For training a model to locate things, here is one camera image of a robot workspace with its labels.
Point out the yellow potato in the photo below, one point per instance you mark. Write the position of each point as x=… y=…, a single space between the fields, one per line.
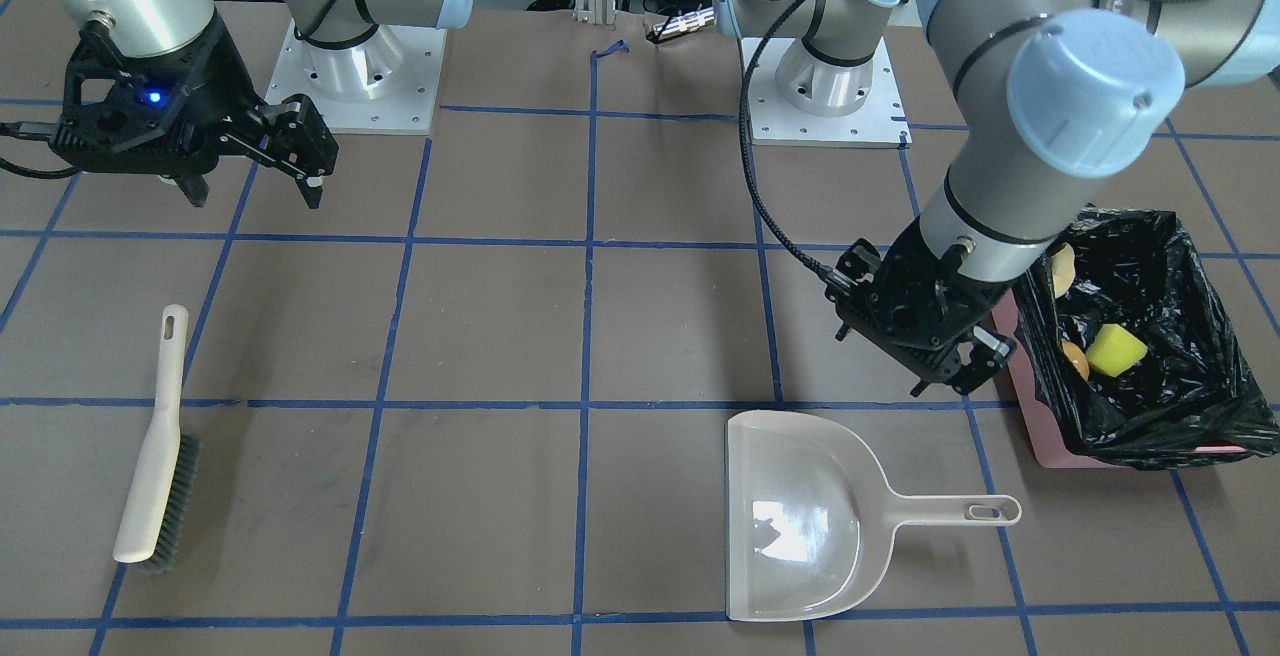
x=1076 y=358

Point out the pink bin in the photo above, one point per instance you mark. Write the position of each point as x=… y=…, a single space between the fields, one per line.
x=1042 y=428

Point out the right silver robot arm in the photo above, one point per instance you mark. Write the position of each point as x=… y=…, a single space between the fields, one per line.
x=156 y=27

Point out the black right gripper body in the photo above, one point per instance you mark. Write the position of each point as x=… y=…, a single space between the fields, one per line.
x=222 y=79

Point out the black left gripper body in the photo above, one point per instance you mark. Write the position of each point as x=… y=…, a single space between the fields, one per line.
x=987 y=298

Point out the beige plastic dustpan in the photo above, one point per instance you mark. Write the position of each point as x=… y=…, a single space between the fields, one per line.
x=812 y=519

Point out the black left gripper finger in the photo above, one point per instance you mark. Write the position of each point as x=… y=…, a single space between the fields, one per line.
x=859 y=298
x=989 y=353

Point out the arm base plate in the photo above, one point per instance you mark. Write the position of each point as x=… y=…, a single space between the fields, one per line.
x=386 y=86
x=796 y=100

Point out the black trash bag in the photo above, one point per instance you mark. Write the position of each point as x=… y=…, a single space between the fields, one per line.
x=1139 y=268

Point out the yellow sponge piece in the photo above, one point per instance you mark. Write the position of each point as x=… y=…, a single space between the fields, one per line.
x=1115 y=350

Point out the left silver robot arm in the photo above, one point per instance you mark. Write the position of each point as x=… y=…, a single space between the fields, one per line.
x=1058 y=96

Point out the croissant bread piece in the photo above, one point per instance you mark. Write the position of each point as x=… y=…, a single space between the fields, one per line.
x=1062 y=269

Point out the beige hand brush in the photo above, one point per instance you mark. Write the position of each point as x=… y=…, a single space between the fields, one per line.
x=155 y=507

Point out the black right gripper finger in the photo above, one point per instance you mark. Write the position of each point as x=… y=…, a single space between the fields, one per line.
x=194 y=187
x=291 y=137

